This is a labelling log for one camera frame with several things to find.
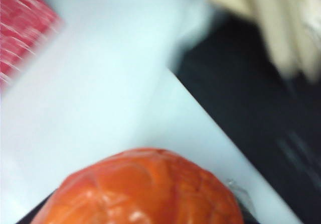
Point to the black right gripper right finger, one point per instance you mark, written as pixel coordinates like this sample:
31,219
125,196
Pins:
245,214

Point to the glossy orange fruit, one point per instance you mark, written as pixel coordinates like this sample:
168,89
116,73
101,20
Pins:
140,191

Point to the black desk mat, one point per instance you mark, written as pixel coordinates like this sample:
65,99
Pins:
250,108

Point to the beige desk calendar stand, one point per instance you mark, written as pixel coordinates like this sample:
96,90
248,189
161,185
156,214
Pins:
288,20

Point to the red Trudi paper bag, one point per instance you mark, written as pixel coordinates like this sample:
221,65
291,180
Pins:
22,33

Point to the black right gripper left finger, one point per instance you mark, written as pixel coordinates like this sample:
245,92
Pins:
37,211

